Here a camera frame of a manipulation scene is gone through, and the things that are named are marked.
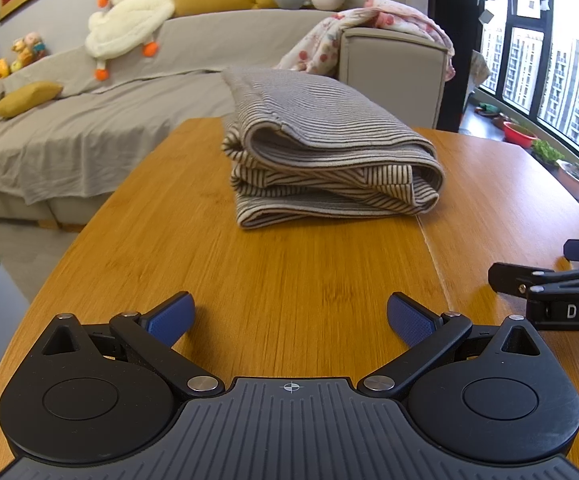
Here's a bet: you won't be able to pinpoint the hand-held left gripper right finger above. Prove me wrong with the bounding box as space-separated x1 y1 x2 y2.
361 291 543 398

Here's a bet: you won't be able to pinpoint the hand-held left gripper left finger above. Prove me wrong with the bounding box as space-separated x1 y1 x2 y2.
42 291 223 397

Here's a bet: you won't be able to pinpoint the grey striped clothes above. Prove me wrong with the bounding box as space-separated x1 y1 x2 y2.
220 65 446 231

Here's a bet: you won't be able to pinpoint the pale flower pot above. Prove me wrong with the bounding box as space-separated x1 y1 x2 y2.
557 160 579 202

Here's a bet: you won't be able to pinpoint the green potted plant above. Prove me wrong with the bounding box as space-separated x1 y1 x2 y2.
532 139 566 166

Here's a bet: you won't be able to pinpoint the red basin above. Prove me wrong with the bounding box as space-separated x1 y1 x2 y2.
502 121 540 149

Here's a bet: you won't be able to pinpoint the grey sofa cover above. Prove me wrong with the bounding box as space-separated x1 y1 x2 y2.
0 7 350 207

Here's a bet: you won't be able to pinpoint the beige sofa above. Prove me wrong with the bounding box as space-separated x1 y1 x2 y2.
0 7 450 233

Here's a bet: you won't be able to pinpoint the small yellow cushion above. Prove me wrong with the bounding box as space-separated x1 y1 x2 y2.
0 80 64 120

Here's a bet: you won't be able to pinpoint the pink floral blanket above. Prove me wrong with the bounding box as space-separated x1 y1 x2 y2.
272 0 456 81

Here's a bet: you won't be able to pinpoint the pink brown plush toy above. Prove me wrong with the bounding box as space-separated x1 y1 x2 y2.
10 32 49 74

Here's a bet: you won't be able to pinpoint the white goose plush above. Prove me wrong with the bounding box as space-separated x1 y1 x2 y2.
84 0 176 82

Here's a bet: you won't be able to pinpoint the black window frame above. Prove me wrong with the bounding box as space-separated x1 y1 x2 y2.
427 0 579 161

